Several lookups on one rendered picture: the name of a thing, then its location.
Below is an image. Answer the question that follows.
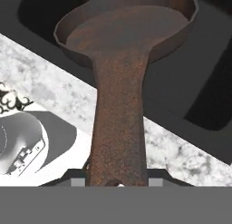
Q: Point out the white grey object, black ornament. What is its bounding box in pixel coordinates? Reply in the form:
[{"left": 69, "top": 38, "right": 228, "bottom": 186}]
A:
[{"left": 0, "top": 82, "right": 93, "bottom": 187}]

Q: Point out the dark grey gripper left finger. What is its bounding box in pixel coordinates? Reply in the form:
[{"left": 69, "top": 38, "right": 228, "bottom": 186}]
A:
[{"left": 39, "top": 168, "right": 91, "bottom": 188}]

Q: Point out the rusty brown cast-iron pan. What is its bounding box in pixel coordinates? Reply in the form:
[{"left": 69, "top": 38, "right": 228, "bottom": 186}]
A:
[{"left": 53, "top": 0, "right": 199, "bottom": 188}]

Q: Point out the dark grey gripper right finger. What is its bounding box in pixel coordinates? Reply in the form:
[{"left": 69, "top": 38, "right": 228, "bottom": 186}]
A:
[{"left": 147, "top": 168, "right": 195, "bottom": 188}]

